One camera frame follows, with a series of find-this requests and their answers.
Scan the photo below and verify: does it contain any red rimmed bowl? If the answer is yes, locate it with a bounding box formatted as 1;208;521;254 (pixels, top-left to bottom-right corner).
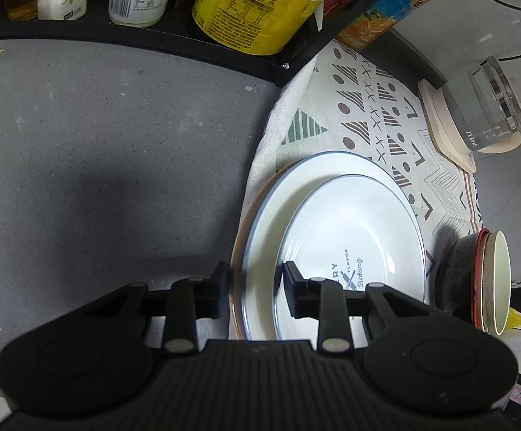
434;229;493;326

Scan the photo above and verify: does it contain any chevron patterned mat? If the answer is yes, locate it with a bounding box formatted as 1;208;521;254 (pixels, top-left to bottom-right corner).
408;123;486;288

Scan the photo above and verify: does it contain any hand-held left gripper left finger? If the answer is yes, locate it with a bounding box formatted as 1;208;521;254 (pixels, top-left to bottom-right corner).
78;261;231;354

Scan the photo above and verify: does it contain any black shelf rack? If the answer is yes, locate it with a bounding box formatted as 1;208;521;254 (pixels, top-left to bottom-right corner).
0;0;407;87

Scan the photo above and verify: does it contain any brown rimmed plate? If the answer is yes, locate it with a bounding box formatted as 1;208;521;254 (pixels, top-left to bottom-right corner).
230;162;298;341

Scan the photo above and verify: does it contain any yellow label dark sauce bottle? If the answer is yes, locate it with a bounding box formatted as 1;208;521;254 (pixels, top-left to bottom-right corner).
191;0;349;57

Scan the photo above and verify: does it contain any white blue rimmed plate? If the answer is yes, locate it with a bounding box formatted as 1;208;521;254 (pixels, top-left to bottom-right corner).
241;151;423;342

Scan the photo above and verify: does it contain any white printed deep plate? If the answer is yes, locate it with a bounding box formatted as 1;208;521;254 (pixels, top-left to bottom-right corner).
276;173;428;340

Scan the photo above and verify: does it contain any triangle print white cloth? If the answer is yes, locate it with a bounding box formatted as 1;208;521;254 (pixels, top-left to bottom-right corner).
229;38;445;342

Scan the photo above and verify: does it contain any orange juice bottle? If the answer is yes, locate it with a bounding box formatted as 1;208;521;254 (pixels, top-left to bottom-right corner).
333;0;470;51

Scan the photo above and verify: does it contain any pale green bowl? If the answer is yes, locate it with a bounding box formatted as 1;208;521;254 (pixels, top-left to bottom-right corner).
480;230;512;337

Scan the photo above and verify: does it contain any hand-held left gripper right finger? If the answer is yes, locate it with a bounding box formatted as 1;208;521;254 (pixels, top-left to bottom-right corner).
284;260;432;353

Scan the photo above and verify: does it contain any glass kettle with cream handle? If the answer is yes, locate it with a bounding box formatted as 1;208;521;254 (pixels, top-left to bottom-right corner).
441;56;521;154

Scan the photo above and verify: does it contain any cream kettle base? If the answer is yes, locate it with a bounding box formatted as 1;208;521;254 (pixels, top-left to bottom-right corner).
417;78;521;174

